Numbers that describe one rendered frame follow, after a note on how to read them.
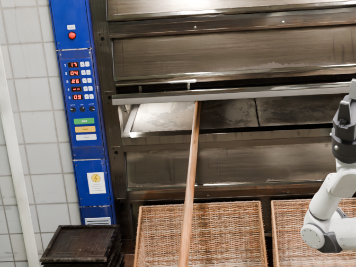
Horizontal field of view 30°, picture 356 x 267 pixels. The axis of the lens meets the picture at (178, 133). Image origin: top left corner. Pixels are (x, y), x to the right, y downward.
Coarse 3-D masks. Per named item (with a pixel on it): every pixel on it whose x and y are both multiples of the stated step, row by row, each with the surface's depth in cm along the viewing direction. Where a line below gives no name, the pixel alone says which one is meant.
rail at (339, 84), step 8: (216, 88) 269; (224, 88) 268; (232, 88) 268; (240, 88) 268; (248, 88) 267; (256, 88) 267; (264, 88) 267; (272, 88) 267; (280, 88) 266; (288, 88) 266; (296, 88) 266; (304, 88) 266; (112, 96) 272; (120, 96) 272; (128, 96) 272; (136, 96) 271; (144, 96) 271; (152, 96) 271; (160, 96) 271
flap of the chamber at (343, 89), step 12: (240, 84) 287; (252, 84) 285; (264, 84) 283; (276, 84) 281; (288, 84) 279; (168, 96) 270; (180, 96) 270; (192, 96) 270; (204, 96) 269; (216, 96) 269; (228, 96) 269; (240, 96) 268; (252, 96) 268; (264, 96) 268; (276, 96) 267
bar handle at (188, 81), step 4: (176, 80) 273; (180, 80) 273; (184, 80) 272; (188, 80) 272; (192, 80) 272; (116, 84) 275; (120, 84) 274; (124, 84) 274; (128, 84) 274; (132, 84) 274; (136, 84) 274; (140, 84) 274; (144, 84) 274; (148, 84) 274; (152, 84) 273; (156, 84) 273; (160, 84) 273; (164, 84) 273; (188, 84) 272; (140, 88) 274; (188, 88) 273
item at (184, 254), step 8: (200, 104) 320; (192, 128) 292; (192, 136) 283; (192, 144) 274; (192, 152) 266; (192, 160) 259; (192, 168) 252; (192, 176) 246; (192, 184) 241; (192, 192) 235; (192, 200) 230; (184, 208) 225; (192, 208) 226; (184, 216) 219; (184, 224) 214; (184, 232) 209; (184, 240) 205; (184, 248) 201; (184, 256) 197; (184, 264) 193
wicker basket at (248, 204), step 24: (144, 216) 303; (168, 216) 302; (192, 216) 302; (216, 216) 302; (240, 216) 301; (144, 240) 305; (168, 240) 304; (192, 240) 304; (216, 240) 303; (240, 240) 302; (264, 240) 280; (144, 264) 301; (168, 264) 304; (192, 264) 303; (216, 264) 301; (240, 264) 300; (264, 264) 272
